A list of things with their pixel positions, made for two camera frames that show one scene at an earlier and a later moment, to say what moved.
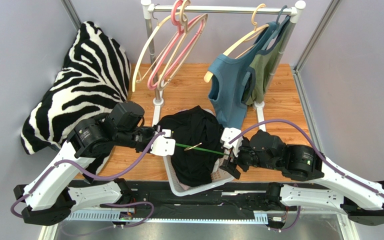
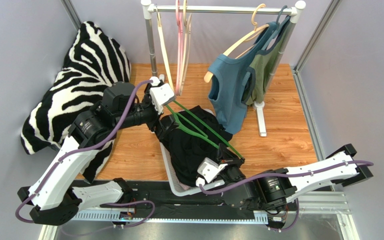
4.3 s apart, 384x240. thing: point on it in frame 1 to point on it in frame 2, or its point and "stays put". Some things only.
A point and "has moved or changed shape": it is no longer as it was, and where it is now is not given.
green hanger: [197, 146] to [204, 137]
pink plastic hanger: [177, 26] has moved or changed shape
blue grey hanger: [278, 26] stays put
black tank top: [196, 127] stays put
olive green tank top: [260, 74] stays put
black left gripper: [151, 130] to [155, 124]
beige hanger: [184, 10] has moved or changed shape
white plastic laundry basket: [220, 176] stays put
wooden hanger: [257, 30] stays put
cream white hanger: [136, 77] to [165, 50]
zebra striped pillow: [95, 77] stays put
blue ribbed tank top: [226, 76] stays put
